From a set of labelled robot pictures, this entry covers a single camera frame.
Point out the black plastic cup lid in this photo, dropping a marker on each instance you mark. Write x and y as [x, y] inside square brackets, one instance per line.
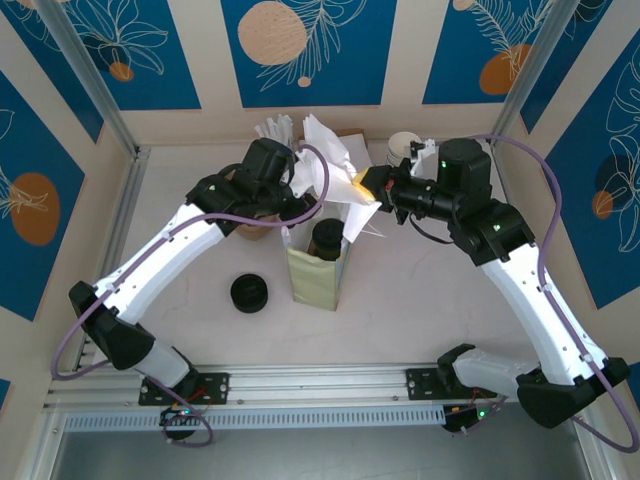
[328, 231]

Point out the printed paper takeout bag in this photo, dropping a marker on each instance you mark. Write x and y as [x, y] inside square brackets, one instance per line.
[312, 280]

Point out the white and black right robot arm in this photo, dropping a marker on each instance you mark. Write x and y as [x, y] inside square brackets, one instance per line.
[540, 320]

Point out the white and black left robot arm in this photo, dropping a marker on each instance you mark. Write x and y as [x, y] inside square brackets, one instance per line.
[150, 265]

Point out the stack of white napkins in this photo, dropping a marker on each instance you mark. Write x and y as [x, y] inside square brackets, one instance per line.
[357, 150]

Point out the stack of paper cups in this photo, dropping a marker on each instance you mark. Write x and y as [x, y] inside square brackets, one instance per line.
[402, 145]

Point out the white wrapped paper straw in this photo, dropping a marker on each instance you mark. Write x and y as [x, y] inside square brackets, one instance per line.
[267, 127]
[261, 130]
[274, 130]
[290, 131]
[281, 130]

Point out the small black controller board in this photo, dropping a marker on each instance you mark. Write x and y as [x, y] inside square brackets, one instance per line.
[175, 419]
[465, 419]

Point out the aluminium table side rail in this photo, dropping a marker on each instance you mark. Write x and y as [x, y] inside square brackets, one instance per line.
[129, 200]

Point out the aluminium right frame post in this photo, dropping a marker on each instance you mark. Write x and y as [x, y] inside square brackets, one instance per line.
[527, 75]

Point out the aluminium frame post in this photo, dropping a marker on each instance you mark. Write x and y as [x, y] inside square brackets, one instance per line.
[527, 75]
[91, 75]

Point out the aluminium left frame post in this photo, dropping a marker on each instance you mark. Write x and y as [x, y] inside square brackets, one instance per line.
[91, 75]

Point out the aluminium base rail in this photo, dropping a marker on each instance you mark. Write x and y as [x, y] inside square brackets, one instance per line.
[325, 380]

